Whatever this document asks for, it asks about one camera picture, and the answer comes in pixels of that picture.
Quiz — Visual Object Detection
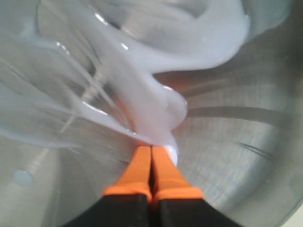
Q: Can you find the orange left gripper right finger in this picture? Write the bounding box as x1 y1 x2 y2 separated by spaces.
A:
151 146 240 227

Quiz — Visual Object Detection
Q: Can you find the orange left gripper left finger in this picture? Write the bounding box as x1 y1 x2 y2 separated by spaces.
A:
65 146 152 227

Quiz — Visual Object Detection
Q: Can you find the pale blue soap gel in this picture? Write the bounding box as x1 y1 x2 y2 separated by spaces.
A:
0 0 251 187

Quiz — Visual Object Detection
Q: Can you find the round steel plate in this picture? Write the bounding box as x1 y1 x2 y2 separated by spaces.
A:
0 0 303 227

